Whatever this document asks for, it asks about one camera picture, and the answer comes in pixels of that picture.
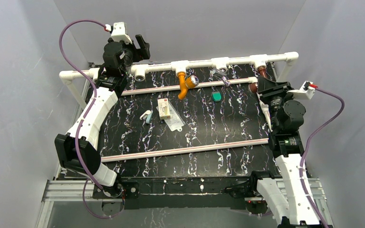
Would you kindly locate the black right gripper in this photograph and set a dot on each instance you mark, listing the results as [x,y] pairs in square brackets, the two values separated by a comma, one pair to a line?
[280,88]

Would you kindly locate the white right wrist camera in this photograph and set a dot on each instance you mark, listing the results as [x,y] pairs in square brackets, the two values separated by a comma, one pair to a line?
[306,91]

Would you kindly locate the white plastic package card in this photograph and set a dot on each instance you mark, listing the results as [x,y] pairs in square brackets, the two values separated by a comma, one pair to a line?
[175,123]

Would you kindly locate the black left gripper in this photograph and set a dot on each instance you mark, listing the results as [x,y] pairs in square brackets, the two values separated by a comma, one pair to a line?
[139,46]

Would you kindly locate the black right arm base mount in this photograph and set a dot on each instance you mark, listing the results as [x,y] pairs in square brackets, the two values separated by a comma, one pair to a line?
[254,202]

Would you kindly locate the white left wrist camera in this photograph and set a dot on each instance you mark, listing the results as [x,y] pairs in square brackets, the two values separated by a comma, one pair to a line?
[119,33]

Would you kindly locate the white blue stapler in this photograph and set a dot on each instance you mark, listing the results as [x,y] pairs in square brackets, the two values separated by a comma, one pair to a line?
[146,116]

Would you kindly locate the white pipe frame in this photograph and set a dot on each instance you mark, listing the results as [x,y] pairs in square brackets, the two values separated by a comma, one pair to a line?
[182,66]

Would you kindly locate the orange water faucet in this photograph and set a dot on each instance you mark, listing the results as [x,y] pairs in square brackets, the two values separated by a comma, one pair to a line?
[186,83]

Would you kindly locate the chrome water faucet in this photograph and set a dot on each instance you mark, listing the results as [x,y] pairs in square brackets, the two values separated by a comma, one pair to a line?
[221,74]

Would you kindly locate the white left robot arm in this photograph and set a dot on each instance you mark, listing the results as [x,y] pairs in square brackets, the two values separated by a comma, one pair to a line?
[77,148]

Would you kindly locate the cream cardboard box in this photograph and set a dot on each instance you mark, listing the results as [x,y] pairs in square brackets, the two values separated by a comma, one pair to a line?
[163,108]

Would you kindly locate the green square tape measure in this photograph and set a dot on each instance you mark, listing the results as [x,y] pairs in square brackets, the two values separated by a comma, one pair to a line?
[216,96]

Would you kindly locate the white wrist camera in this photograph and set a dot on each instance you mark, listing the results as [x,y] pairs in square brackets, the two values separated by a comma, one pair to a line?
[119,33]
[306,91]

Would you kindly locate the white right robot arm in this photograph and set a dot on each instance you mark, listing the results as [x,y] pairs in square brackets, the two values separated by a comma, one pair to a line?
[296,208]

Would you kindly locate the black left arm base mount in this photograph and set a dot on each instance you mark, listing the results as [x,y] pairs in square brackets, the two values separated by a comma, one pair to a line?
[122,189]

